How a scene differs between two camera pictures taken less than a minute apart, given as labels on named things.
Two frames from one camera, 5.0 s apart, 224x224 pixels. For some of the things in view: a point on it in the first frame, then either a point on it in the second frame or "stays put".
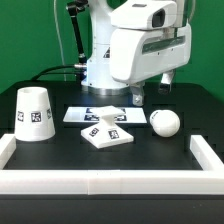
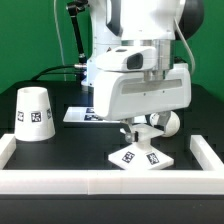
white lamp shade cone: x=34 y=121 stays put
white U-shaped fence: x=111 y=181 stays put
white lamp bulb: x=165 y=123 stays put
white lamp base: x=106 y=134 → x=141 y=155
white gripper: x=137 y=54 → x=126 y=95
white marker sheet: x=86 y=114 stays put
